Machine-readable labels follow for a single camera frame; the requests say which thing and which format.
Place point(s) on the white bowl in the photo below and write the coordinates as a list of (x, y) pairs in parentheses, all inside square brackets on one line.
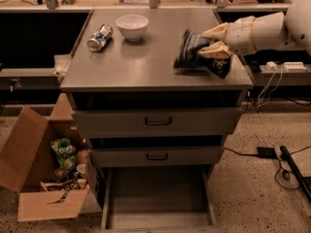
[(132, 27)]

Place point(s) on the green snack bag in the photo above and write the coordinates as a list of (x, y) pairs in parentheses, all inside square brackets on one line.
[(64, 153)]

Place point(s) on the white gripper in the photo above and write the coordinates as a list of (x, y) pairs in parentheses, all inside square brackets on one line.
[(239, 35)]

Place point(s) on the black power adapter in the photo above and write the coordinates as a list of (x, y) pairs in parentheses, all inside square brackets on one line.
[(266, 152)]

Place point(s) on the grey drawer cabinet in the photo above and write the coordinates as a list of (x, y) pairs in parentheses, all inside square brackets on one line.
[(140, 76)]

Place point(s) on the brown snack pack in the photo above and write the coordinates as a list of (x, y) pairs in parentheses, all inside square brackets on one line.
[(68, 185)]

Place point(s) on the top grey drawer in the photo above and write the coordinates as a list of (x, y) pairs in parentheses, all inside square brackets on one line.
[(156, 123)]

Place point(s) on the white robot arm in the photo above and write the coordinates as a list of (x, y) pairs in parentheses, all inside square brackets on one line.
[(284, 31)]

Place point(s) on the white plug adapter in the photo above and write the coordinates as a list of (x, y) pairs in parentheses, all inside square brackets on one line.
[(270, 65)]

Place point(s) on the black bar on floor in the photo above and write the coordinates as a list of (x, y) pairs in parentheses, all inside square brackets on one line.
[(304, 184)]

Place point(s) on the brown cardboard box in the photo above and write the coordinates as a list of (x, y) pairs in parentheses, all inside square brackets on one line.
[(26, 160)]

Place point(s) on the white power strip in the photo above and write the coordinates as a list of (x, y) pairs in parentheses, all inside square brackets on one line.
[(294, 66)]

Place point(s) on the bottom grey open drawer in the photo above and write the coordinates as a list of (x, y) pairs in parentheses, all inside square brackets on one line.
[(169, 199)]

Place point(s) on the middle grey drawer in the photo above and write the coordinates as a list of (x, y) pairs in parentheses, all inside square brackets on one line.
[(163, 156)]

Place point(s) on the blue chip bag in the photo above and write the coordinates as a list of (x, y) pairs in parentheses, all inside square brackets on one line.
[(189, 58)]

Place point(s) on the silver blue soda can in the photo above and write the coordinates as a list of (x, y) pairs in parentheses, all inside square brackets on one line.
[(100, 38)]

